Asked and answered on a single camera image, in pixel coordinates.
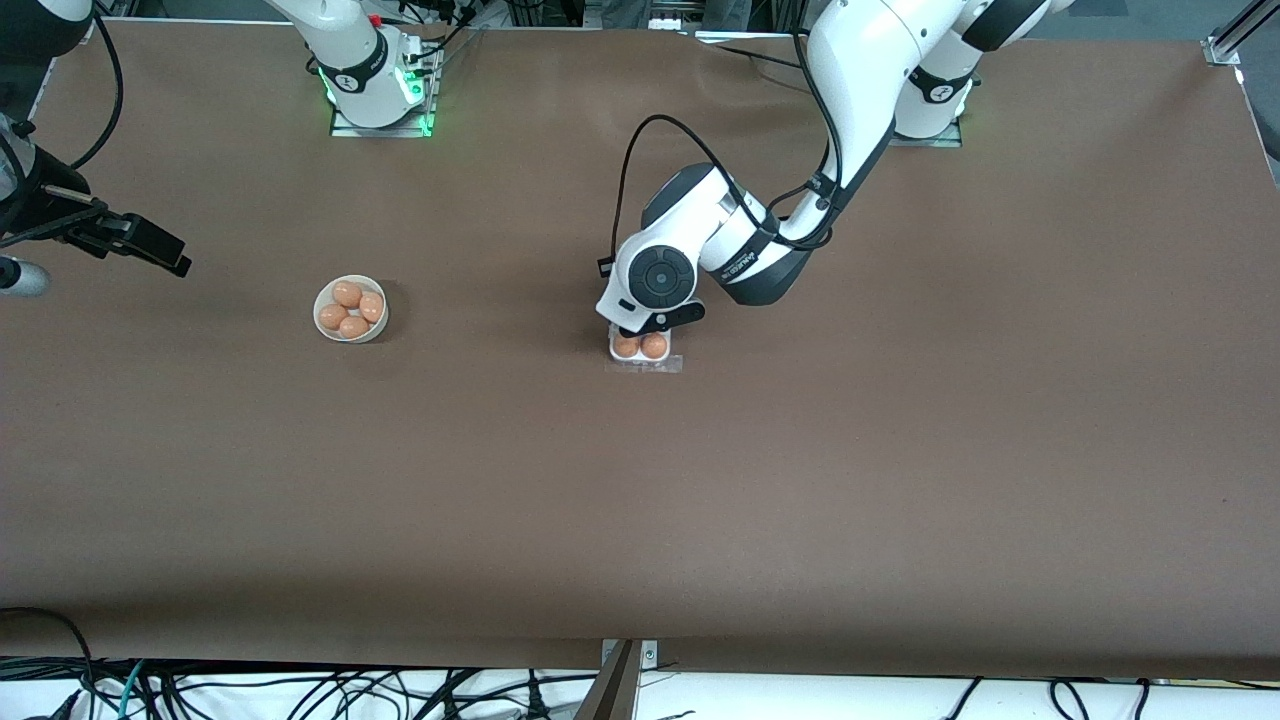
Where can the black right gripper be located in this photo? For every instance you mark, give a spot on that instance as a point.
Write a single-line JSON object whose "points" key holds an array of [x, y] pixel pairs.
{"points": [[52, 206]]}

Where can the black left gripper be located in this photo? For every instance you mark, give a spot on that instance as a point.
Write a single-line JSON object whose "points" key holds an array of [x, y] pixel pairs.
{"points": [[625, 332]]}

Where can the clear plastic egg box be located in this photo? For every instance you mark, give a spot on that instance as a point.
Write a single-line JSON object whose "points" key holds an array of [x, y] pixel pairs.
{"points": [[640, 360]]}

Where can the brown egg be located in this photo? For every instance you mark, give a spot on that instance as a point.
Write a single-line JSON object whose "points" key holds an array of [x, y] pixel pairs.
{"points": [[333, 317], [654, 346], [626, 346], [347, 294], [353, 328], [372, 306]]}

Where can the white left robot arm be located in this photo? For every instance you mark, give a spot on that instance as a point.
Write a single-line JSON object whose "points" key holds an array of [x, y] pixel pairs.
{"points": [[860, 60]]}

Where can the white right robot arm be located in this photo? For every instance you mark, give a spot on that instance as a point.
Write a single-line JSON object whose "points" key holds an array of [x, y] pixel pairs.
{"points": [[345, 50]]}

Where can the clear tape strip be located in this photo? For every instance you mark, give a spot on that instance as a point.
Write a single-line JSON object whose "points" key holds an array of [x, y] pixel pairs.
{"points": [[675, 366]]}

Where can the white round bowl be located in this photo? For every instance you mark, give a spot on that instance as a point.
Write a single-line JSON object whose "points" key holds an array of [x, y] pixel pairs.
{"points": [[322, 335]]}

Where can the aluminium profile corner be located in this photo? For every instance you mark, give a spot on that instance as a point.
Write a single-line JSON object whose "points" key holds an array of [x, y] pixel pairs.
{"points": [[1240, 35]]}

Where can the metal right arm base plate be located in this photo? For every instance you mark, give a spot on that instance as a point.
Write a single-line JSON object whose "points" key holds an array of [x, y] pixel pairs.
{"points": [[380, 132]]}

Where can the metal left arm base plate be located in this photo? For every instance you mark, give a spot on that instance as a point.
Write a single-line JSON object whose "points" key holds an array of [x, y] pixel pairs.
{"points": [[930, 142]]}

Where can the small metal bracket plate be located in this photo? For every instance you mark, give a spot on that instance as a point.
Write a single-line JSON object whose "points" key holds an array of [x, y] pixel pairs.
{"points": [[650, 655]]}

